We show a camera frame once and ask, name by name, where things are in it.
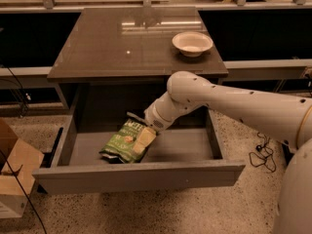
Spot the white paper bowl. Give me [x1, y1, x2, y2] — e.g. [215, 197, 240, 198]
[172, 31, 214, 58]

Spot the grey open top drawer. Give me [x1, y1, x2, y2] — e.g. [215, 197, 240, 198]
[32, 83, 247, 195]

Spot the green jalapeno chip bag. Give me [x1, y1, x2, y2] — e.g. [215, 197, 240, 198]
[99, 112, 150, 163]

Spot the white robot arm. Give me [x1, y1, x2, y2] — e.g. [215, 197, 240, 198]
[144, 71, 312, 234]

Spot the tangled black cable on floor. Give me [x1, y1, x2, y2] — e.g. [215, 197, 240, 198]
[249, 132, 278, 174]

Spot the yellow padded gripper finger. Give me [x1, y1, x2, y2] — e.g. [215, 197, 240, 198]
[133, 127, 156, 154]

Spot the cardboard box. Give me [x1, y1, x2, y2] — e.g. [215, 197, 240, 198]
[0, 119, 44, 218]

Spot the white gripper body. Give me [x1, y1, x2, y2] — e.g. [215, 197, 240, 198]
[144, 92, 192, 132]

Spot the grey metal railing frame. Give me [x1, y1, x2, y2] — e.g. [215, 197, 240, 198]
[1, 0, 312, 89]

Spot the black cable on left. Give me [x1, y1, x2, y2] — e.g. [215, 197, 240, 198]
[0, 61, 51, 234]

